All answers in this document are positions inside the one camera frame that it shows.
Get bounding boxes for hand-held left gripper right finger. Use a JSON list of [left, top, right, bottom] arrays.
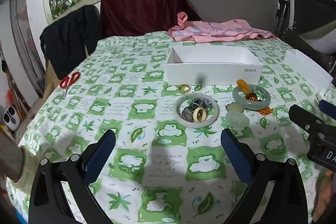
[[220, 128, 308, 224]]

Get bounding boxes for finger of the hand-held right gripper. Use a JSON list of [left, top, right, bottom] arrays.
[[319, 99, 336, 117], [289, 105, 325, 133]]

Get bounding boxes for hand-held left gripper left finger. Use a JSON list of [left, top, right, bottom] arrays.
[[28, 129, 117, 224]]

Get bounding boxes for amber bead bracelet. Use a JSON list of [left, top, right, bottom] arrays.
[[245, 91, 273, 115]]

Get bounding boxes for green jade bangle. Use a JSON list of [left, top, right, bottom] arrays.
[[232, 84, 271, 109]]

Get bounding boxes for wide silver ring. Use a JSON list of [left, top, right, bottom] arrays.
[[182, 106, 195, 122]]

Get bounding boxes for ornate silver ring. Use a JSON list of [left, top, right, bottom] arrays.
[[189, 98, 204, 110]]

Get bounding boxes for white box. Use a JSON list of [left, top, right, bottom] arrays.
[[164, 45, 263, 85]]

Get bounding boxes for person's right forearm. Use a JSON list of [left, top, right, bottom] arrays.
[[314, 169, 336, 224]]

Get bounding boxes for large pale jade pendant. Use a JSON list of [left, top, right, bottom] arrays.
[[224, 111, 250, 130]]

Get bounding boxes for white box lid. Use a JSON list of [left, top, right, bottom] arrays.
[[284, 49, 334, 90]]

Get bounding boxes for small pale jade pendant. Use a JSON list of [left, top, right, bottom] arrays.
[[227, 103, 246, 112]]

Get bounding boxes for green patterned tablecloth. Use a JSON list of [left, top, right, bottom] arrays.
[[5, 30, 336, 224]]

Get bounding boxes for pale white jade bangle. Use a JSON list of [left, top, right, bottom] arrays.
[[173, 93, 220, 129]]

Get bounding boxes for red scissors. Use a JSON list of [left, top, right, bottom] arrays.
[[60, 71, 80, 98]]

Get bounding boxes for white electronic device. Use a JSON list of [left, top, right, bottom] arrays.
[[3, 106, 21, 131]]

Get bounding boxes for leaning wooden sticks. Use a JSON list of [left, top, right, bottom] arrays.
[[5, 72, 29, 111]]

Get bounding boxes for pink floral scarf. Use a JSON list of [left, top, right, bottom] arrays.
[[168, 11, 276, 44]]

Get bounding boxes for black jacket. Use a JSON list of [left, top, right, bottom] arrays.
[[40, 5, 101, 80]]

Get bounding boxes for maroon cloth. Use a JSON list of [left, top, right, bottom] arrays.
[[100, 0, 202, 38]]

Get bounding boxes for cream ring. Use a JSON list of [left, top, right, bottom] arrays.
[[193, 107, 208, 123]]

